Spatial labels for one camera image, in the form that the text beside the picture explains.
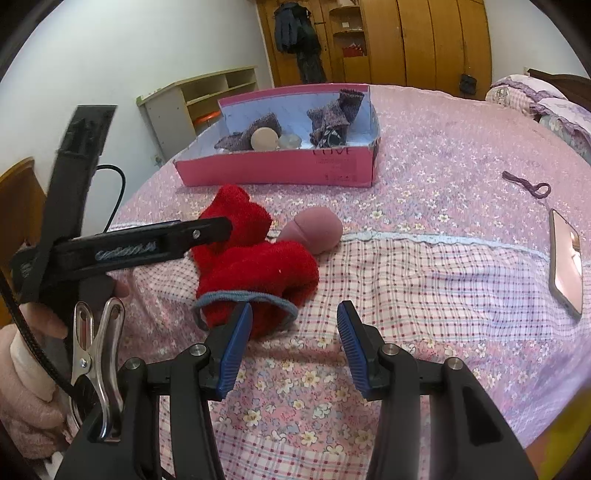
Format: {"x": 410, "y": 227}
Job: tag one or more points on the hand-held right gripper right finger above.
{"x": 353, "y": 346}

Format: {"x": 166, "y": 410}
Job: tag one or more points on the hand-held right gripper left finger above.
{"x": 235, "y": 350}

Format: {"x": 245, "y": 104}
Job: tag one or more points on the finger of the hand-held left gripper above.
{"x": 207, "y": 229}

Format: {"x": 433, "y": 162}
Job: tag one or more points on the red fuzzy sock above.
{"x": 268, "y": 272}
{"x": 240, "y": 207}

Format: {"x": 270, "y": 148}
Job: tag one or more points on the pink cardboard box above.
{"x": 277, "y": 168}

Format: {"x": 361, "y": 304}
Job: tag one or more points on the grey fuzzy sock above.
{"x": 341, "y": 108}
{"x": 240, "y": 138}

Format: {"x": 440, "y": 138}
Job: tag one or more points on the beige makeup sponge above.
{"x": 264, "y": 138}

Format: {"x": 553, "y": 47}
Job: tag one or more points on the translucent soft ball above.
{"x": 290, "y": 141}

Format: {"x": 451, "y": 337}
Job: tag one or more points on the black floral fabric pouch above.
{"x": 332, "y": 136}

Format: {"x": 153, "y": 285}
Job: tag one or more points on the person's left forearm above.
{"x": 27, "y": 424}

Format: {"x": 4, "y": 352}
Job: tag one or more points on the person's left hand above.
{"x": 46, "y": 323}

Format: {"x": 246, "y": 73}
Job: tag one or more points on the brown wooden board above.
{"x": 18, "y": 207}

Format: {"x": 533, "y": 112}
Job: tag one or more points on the beige shelf desk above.
{"x": 157, "y": 115}

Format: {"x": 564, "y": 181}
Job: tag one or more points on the orange stool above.
{"x": 205, "y": 119}

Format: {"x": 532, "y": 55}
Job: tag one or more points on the pink makeup sponge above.
{"x": 318, "y": 226}

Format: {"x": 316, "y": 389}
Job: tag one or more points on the pink floral bedspread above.
{"x": 461, "y": 369}

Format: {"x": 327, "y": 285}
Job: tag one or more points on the metal spring clip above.
{"x": 108, "y": 369}

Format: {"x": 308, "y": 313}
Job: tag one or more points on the dark hanging trousers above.
{"x": 310, "y": 67}

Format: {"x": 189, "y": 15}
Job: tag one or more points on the dark hanging jacket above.
{"x": 288, "y": 27}

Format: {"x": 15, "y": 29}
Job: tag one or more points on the smartphone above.
{"x": 565, "y": 263}

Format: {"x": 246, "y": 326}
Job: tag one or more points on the red item on shelf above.
{"x": 354, "y": 50}

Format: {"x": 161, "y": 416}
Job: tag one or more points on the wooden wardrobe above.
{"x": 415, "y": 41}

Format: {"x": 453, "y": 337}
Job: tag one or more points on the small black bag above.
{"x": 467, "y": 85}

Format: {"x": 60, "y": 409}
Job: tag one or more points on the dark wooden headboard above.
{"x": 554, "y": 78}

